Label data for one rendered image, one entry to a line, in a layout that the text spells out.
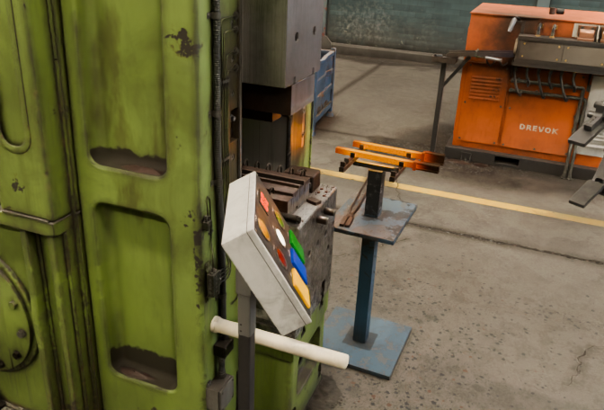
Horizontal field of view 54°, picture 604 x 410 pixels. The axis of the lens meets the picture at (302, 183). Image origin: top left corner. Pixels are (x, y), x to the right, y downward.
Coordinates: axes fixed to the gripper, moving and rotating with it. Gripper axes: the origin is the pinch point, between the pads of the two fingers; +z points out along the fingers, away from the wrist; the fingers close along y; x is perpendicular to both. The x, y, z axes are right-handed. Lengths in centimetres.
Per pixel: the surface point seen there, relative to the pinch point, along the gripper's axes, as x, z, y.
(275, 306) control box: -46, 45, -26
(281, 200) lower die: -96, 10, -43
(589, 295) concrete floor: -73, -136, -209
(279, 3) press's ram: -94, -10, 17
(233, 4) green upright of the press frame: -101, 0, 20
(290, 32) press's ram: -93, -10, 8
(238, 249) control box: -51, 46, -10
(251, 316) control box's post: -63, 46, -41
